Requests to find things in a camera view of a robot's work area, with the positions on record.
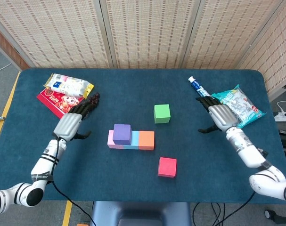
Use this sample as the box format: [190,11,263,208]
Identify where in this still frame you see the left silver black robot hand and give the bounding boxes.
[52,98,98,142]

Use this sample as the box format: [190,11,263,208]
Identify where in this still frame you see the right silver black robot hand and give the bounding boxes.
[196,95,239,134]

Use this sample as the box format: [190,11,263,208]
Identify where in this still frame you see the pink foam cube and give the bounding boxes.
[107,129,124,150]

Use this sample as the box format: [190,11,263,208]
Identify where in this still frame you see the purple foam cube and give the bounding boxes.
[112,124,132,145]

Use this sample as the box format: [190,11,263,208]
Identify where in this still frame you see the green foam cube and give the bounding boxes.
[154,104,171,124]

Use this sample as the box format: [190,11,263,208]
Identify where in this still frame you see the light blue foam cube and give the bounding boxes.
[123,130,140,150]

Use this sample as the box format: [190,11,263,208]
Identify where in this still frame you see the red foam cube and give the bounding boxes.
[157,157,178,178]

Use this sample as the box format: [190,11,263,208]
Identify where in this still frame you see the orange foam cube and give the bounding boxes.
[138,130,155,151]

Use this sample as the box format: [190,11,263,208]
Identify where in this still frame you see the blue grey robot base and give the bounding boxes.
[90,201,192,226]

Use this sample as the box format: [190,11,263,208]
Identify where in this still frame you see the teal snack bag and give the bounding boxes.
[211,84,267,129]

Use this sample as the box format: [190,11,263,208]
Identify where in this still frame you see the red cartoon calendar booklet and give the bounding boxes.
[36,88,85,120]

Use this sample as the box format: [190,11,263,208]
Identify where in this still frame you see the dark red grape bunch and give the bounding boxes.
[86,92,101,111]

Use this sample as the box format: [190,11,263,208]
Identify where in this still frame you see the white yellow snack bag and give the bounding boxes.
[43,73,95,100]

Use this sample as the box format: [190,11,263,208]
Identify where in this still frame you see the white blue toothpaste tube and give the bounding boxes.
[188,76,213,97]

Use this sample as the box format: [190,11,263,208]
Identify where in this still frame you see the white power strip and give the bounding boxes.
[274,111,286,122]

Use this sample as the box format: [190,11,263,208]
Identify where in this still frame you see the woven bamboo screen panel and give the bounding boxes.
[238,0,286,95]
[0,0,110,69]
[99,0,201,69]
[182,0,285,70]

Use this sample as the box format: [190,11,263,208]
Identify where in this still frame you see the teal fabric table cover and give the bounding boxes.
[0,68,286,204]

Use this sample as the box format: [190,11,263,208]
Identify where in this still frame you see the black stand foot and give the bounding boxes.
[264,209,286,225]

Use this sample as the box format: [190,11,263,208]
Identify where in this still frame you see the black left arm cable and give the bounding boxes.
[49,137,98,226]

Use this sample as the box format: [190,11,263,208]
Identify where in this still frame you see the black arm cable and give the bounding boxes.
[49,137,98,226]
[217,190,256,226]

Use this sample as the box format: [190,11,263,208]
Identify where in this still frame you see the black floor cables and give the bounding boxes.
[192,202,226,226]

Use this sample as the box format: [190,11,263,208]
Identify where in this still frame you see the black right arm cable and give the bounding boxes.
[217,190,256,226]

